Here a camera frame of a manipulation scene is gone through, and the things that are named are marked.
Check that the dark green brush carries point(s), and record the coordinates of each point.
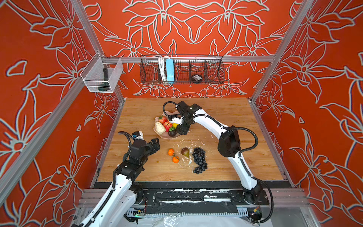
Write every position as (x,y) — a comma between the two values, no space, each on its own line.
(104,86)

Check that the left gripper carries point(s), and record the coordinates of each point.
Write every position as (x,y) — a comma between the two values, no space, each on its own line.
(156,145)

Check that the clear plastic wall bin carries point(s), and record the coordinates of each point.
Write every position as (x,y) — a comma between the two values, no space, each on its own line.
(93,76)

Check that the light blue box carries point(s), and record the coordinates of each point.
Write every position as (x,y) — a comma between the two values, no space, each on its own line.
(170,72)

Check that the red apple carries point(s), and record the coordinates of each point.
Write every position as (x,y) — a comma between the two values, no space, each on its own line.
(167,126)

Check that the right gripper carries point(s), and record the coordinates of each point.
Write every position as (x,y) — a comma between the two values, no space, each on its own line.
(185,115)

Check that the beige garlic bulb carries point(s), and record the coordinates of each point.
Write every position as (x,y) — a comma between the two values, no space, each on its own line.
(159,128)

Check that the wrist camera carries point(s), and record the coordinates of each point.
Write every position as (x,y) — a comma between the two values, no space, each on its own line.
(177,120)
(137,135)

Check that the dark grape bunch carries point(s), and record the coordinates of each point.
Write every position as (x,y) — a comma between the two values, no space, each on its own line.
(199,158)

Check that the dark avocado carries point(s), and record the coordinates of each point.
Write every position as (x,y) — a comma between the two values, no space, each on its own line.
(183,129)

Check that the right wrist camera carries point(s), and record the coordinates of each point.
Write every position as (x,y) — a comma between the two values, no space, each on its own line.
(177,120)

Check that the dark purple mangosteen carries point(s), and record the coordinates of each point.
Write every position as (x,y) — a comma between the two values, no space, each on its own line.
(172,132)

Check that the pink scalloped fruit bowl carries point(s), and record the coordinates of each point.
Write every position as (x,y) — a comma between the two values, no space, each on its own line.
(165,135)

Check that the green red fig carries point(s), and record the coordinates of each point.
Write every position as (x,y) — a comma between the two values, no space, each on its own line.
(185,152)

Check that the black wire wall basket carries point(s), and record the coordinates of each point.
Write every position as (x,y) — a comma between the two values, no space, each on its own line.
(210,67)

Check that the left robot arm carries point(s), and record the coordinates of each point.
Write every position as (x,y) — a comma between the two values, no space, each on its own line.
(123,191)

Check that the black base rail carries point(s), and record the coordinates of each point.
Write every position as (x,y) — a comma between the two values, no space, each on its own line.
(199,197)

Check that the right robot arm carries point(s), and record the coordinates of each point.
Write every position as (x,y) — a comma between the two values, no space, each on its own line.
(229,146)

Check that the red strawberry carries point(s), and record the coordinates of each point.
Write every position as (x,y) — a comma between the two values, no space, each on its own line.
(162,119)

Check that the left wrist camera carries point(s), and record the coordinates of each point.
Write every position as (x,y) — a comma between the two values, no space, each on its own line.
(137,135)

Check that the small orange tangerine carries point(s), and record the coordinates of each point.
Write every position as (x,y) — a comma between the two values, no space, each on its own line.
(171,152)
(175,159)

